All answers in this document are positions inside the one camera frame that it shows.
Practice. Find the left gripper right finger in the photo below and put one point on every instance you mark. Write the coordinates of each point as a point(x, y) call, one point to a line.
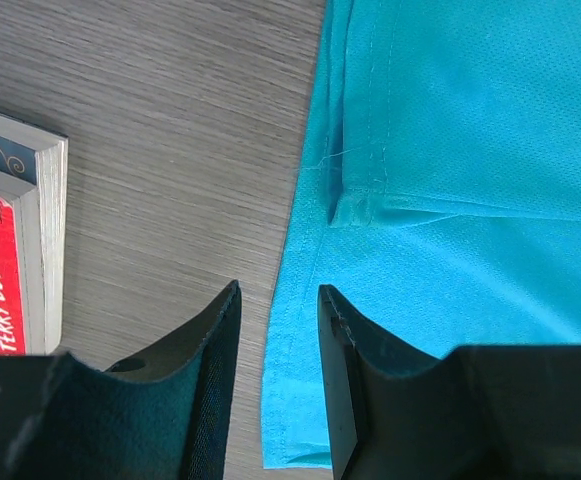
point(482, 412)

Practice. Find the blue t shirt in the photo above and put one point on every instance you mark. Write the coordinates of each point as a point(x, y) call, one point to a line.
point(439, 190)

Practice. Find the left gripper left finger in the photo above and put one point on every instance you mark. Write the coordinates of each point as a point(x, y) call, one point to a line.
point(160, 413)

